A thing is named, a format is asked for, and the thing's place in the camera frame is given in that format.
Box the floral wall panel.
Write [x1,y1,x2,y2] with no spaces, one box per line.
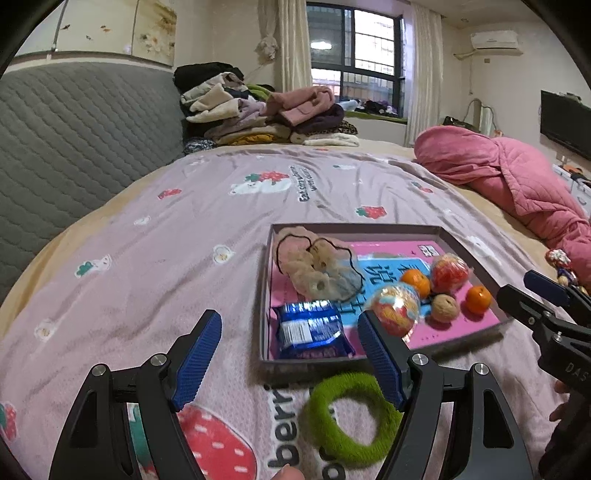
[14,0,178,70]

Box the green fuzzy hair tie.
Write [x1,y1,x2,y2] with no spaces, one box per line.
[302,371,404,469]

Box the beige bed sheet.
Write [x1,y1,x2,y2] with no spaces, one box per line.
[355,138,564,259]

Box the small orange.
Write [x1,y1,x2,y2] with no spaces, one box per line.
[464,285,492,315]
[399,269,431,298]

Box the grey quilted headboard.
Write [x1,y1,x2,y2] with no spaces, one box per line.
[0,51,185,305]

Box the green windowsill mat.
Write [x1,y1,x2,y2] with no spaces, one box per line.
[344,108,409,124]

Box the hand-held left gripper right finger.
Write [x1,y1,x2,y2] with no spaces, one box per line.
[357,309,534,480]

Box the pink quilted duvet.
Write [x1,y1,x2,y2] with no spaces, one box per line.
[413,126,591,289]

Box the small colourful doll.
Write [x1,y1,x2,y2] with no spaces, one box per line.
[545,248,578,287]

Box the person's right hand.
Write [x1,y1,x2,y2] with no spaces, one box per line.
[549,381,575,423]

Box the cream curtain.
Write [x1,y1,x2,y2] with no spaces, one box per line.
[404,2,444,146]
[274,0,312,93]

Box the red and blue toy egg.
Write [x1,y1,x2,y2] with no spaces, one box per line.
[430,253,471,294]
[369,284,422,340]

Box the dark shallow cardboard box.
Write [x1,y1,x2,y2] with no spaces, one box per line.
[259,223,514,376]

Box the pile of folded clothes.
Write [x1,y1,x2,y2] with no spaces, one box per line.
[173,62,360,155]

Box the brown walnut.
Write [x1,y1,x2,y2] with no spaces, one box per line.
[430,293,461,322]

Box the beige sheer scrunchie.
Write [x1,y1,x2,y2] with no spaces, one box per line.
[272,227,362,303]

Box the pink strawberry printed blanket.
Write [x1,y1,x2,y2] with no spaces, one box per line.
[0,145,573,480]

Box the pink and blue book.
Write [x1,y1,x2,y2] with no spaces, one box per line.
[270,240,502,361]

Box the black flat television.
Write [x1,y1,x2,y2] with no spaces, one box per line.
[540,90,591,161]

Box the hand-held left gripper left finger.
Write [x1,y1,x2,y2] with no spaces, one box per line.
[48,309,223,480]

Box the blue snack packet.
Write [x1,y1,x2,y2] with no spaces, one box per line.
[276,299,356,361]

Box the white air conditioner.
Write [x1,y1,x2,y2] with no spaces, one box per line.
[470,30,525,56]

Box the dark framed window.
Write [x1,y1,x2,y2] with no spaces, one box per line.
[305,2,409,118]

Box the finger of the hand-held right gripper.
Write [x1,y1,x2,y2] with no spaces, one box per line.
[496,284,591,352]
[524,270,591,324]

